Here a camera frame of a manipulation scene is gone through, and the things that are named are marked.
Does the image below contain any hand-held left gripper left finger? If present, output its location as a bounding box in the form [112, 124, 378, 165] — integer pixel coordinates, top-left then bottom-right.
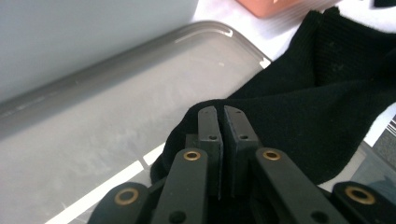
[185, 105, 224, 201]

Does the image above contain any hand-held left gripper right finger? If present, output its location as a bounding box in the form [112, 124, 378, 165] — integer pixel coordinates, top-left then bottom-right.
[223, 105, 261, 199]

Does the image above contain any black sock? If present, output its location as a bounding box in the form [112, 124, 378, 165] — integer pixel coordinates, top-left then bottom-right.
[149, 77, 396, 185]
[230, 6, 396, 101]

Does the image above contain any pink perforated plastic basket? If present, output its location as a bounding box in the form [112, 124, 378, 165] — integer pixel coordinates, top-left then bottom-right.
[234, 0, 340, 19]

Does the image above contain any white divided organizer box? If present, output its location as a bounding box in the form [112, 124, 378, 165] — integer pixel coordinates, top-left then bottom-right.
[0, 0, 200, 104]

